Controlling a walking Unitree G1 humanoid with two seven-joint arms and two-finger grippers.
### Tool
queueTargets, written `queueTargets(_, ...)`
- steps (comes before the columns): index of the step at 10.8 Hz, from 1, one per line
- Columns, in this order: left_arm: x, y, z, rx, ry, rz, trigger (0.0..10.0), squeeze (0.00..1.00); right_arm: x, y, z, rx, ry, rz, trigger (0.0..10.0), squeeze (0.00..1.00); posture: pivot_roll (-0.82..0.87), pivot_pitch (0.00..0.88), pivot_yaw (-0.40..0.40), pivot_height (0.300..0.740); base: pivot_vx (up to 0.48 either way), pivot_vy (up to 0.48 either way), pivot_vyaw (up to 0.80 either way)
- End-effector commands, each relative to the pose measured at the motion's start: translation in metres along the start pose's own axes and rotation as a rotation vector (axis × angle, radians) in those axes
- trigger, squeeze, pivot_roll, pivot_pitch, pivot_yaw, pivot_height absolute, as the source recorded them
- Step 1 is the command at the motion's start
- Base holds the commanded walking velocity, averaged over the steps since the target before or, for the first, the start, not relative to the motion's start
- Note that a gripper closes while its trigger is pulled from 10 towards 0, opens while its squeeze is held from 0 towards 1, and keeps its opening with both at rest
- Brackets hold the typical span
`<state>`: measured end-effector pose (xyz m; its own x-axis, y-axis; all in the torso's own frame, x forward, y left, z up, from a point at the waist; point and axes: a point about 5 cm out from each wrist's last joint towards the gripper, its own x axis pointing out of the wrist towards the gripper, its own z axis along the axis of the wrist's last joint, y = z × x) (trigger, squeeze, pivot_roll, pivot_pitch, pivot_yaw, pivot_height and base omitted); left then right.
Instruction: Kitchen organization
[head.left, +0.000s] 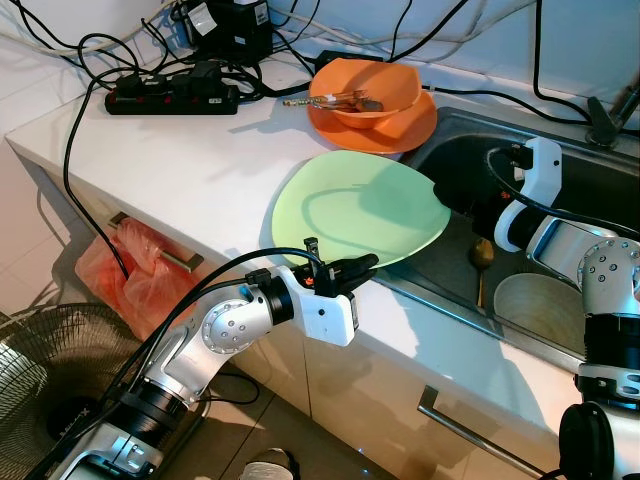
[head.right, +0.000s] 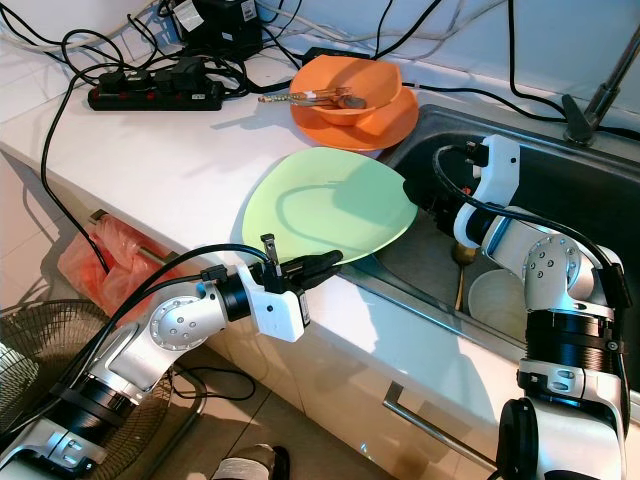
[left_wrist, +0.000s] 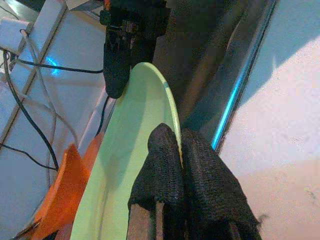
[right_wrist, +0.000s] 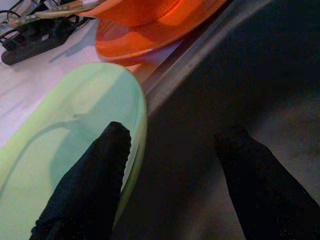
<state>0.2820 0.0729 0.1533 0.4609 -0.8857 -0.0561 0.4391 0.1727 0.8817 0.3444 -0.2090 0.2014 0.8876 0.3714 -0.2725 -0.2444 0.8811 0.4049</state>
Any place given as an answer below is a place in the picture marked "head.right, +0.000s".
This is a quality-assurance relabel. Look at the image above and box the black power adapter box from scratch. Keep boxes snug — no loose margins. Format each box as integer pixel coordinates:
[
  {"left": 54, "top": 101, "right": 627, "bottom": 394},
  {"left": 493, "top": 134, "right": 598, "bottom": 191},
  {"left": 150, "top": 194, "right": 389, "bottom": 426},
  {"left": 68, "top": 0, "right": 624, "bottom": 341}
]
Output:
[{"left": 165, "top": 0, "right": 261, "bottom": 59}]

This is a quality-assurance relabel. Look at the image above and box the metal faucet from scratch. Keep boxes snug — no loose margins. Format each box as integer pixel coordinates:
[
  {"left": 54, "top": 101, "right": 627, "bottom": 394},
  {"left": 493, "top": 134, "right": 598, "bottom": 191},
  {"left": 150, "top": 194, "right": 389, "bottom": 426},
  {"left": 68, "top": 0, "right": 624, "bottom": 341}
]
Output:
[{"left": 563, "top": 55, "right": 640, "bottom": 146}]

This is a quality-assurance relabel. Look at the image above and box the white bowl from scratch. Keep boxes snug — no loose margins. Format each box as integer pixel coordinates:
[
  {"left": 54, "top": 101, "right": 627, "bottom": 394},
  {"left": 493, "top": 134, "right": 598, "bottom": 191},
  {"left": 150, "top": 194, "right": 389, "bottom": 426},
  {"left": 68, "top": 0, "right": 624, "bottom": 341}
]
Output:
[{"left": 468, "top": 268, "right": 531, "bottom": 336}]

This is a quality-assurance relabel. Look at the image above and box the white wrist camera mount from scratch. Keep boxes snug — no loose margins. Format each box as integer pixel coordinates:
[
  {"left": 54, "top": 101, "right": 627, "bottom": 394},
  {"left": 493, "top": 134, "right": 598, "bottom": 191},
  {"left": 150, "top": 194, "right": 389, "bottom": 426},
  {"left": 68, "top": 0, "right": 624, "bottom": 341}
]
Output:
[
  {"left": 240, "top": 262, "right": 311, "bottom": 344},
  {"left": 455, "top": 135, "right": 523, "bottom": 241}
]

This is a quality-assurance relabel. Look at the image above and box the orange plastic bag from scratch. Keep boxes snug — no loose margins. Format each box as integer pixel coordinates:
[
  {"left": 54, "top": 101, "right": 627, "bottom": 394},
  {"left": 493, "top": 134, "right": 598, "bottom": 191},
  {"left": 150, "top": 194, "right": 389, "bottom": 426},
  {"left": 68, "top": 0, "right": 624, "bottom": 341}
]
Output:
[{"left": 57, "top": 215, "right": 176, "bottom": 326}]

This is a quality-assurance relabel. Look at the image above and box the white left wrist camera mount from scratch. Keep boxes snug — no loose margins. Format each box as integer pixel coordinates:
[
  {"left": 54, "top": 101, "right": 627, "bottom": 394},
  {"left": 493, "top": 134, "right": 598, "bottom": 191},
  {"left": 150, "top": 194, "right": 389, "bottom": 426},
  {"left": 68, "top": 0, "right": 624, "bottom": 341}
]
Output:
[{"left": 240, "top": 262, "right": 311, "bottom": 344}]

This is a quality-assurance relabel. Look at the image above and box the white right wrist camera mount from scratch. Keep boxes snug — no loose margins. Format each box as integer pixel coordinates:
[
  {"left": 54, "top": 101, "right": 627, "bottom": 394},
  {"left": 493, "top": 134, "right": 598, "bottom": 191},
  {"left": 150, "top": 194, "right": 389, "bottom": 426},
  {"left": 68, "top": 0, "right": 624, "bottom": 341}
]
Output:
[{"left": 455, "top": 135, "right": 523, "bottom": 241}]

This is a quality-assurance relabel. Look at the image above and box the stainless steel sink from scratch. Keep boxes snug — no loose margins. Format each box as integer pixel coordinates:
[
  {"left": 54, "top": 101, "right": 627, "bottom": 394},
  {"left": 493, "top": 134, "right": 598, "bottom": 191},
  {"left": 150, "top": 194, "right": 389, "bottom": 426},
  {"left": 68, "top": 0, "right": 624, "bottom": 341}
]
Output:
[{"left": 360, "top": 100, "right": 640, "bottom": 401}]

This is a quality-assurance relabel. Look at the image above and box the black power strip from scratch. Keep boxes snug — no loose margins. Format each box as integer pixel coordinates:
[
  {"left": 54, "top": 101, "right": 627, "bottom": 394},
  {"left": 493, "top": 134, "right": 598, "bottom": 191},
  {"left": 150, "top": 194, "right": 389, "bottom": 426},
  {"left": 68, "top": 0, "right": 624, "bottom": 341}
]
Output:
[{"left": 87, "top": 75, "right": 226, "bottom": 113}]

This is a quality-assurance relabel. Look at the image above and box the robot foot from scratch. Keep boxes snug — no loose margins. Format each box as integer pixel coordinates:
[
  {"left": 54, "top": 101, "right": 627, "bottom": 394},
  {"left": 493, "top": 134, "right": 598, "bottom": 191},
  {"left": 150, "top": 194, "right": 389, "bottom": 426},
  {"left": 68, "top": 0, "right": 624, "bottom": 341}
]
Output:
[{"left": 215, "top": 445, "right": 281, "bottom": 480}]

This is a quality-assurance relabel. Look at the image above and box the white kitchen cabinet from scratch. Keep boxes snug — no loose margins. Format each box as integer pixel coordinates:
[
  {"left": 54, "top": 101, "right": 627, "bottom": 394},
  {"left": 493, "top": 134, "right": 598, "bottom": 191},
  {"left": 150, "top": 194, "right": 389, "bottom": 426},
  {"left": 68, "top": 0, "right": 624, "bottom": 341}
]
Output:
[{"left": 20, "top": 190, "right": 521, "bottom": 480}]

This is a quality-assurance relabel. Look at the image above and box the black power cable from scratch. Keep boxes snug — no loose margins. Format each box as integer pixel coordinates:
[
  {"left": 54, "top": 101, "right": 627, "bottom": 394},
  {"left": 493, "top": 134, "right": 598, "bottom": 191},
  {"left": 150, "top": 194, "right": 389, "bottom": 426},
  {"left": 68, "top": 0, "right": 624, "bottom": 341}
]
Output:
[{"left": 505, "top": 0, "right": 573, "bottom": 121}]

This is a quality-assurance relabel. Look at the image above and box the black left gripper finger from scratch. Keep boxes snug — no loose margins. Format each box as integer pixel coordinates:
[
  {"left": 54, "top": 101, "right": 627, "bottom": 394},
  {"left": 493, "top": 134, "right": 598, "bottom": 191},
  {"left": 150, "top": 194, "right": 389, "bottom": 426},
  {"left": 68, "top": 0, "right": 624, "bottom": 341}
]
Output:
[{"left": 295, "top": 250, "right": 346, "bottom": 281}]

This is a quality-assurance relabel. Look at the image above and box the thin black looped cable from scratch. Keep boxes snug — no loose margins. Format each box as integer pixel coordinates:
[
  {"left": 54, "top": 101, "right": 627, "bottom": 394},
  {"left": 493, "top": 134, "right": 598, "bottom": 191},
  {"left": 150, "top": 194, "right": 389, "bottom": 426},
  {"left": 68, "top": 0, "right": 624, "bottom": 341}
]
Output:
[{"left": 170, "top": 365, "right": 246, "bottom": 406}]

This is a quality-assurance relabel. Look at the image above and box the black plug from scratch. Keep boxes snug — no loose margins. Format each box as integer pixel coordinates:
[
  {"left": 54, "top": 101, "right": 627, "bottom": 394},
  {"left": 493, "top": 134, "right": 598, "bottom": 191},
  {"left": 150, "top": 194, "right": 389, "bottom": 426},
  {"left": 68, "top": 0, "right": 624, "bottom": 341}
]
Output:
[{"left": 170, "top": 58, "right": 206, "bottom": 83}]

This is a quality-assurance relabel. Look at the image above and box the orange plate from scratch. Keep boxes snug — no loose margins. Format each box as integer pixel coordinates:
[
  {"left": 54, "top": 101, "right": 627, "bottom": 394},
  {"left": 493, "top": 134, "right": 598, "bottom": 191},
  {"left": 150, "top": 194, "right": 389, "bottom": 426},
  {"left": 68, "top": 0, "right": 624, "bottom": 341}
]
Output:
[{"left": 290, "top": 82, "right": 421, "bottom": 151}]

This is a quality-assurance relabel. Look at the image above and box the orange bowl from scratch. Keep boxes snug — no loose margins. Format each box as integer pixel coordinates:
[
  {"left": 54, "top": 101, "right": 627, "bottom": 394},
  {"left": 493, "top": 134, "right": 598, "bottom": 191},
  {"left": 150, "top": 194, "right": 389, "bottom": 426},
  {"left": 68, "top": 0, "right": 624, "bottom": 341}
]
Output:
[{"left": 290, "top": 55, "right": 404, "bottom": 126}]

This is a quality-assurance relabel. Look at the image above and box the light green plate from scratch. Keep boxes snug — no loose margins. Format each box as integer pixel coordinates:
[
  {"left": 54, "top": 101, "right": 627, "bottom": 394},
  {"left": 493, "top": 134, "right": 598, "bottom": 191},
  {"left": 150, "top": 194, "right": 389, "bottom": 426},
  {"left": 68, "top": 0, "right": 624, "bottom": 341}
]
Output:
[{"left": 240, "top": 147, "right": 419, "bottom": 266}]

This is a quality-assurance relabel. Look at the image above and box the wooden chopstick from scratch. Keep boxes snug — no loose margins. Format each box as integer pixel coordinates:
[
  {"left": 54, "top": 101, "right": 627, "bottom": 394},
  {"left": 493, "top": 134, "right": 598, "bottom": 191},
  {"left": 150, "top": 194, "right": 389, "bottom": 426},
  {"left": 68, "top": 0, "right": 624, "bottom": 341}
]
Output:
[
  {"left": 260, "top": 88, "right": 349, "bottom": 103},
  {"left": 262, "top": 91, "right": 351, "bottom": 105}
]

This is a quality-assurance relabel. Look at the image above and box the thick black hanging cable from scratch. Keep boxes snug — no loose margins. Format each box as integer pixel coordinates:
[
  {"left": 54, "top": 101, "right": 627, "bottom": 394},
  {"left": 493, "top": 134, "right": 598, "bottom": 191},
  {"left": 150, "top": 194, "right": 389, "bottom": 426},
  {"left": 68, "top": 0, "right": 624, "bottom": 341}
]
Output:
[{"left": 40, "top": 35, "right": 111, "bottom": 281}]

